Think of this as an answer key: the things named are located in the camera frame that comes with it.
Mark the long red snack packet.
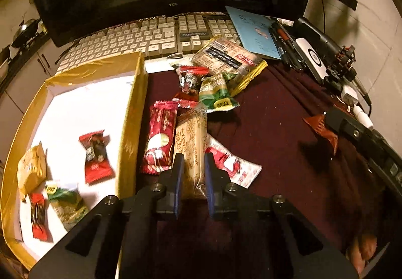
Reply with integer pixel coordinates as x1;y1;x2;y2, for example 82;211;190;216
140;100;179;175

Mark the orange-brown snack packet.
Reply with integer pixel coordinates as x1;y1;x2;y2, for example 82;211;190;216
303;113;339;154

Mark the black red-banded marker pen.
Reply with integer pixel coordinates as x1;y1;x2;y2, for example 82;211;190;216
274;21;305;71

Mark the long tan snack packet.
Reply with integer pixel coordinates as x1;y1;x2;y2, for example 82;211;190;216
173;109;208;199

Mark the yellow snack packet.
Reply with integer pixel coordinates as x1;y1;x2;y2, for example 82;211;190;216
17;142;47;203

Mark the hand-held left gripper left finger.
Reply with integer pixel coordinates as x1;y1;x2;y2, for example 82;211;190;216
28;153;185;279

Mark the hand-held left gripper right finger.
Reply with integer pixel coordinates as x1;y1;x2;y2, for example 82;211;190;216
204;153;359;279

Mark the metal pot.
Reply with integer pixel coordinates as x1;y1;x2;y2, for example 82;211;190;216
12;18;43;47

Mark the white webcam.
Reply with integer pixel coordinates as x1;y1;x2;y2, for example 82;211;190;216
293;37;329;85

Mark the small red packet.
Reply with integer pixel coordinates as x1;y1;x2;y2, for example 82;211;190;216
30;193;53;242
172;92;199;109

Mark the white and red snack packet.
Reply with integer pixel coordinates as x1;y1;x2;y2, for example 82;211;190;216
204;134;263;189

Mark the beige computer keyboard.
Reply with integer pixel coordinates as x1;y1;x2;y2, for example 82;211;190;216
56;12;242;74

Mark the green snack packet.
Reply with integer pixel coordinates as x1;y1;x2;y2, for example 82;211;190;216
198;73;240;114
45;181;89;232

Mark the yellow-edged cracker packet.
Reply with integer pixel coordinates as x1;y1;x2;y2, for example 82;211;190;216
191;36;268;97

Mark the dark red cloth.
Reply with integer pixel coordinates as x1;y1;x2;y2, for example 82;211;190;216
135;59;397;279

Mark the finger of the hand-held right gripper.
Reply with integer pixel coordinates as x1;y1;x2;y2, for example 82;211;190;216
324;108;366;142

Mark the red candy packet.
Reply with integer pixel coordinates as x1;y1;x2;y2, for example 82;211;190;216
78;129;116;185
175;65;210;94

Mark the black microphone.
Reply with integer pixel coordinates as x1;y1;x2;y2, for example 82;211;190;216
297;17;340;57

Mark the white power adapter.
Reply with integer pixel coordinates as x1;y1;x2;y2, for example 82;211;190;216
341;84;374;129

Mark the white cabinet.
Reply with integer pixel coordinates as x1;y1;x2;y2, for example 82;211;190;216
0;0;74;157

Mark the blue notebook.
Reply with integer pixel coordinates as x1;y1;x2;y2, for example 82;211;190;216
225;6;281;61

